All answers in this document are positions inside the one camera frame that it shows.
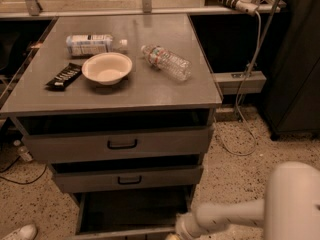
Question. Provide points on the grey top drawer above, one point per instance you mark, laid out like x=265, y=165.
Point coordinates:
x=67, y=148

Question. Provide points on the grey bottom drawer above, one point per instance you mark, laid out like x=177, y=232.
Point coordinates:
x=135, y=214

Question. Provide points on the white power strip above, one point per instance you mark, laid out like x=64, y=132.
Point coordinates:
x=245, y=6

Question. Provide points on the grey drawer cabinet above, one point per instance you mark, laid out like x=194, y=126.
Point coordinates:
x=147, y=99

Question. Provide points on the dark cabinet at right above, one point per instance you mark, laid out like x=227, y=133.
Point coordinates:
x=290, y=100

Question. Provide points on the white paper bowl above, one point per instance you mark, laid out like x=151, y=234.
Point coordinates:
x=107, y=68

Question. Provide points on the white labelled bottle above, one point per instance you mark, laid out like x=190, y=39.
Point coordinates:
x=93, y=44

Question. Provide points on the grey drawer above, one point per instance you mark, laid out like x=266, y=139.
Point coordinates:
x=95, y=181
x=67, y=148
x=135, y=214

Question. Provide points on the small bottle on floor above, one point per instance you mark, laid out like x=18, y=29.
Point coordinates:
x=23, y=151

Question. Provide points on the grey metal beam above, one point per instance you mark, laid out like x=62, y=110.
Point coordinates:
x=231, y=83

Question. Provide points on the grey middle drawer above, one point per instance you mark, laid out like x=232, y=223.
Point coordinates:
x=95, y=181

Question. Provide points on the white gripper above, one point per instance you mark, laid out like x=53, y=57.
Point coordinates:
x=183, y=226

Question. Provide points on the black snack bar packet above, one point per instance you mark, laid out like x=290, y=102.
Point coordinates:
x=65, y=77

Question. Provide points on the metal frame rail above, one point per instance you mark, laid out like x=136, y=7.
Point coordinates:
x=100, y=7

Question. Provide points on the clear plastic water bottle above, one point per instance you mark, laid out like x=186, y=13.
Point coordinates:
x=168, y=62

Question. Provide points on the white shoe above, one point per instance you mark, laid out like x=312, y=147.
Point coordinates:
x=27, y=232

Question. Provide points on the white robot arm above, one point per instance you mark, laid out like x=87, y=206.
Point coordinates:
x=290, y=209

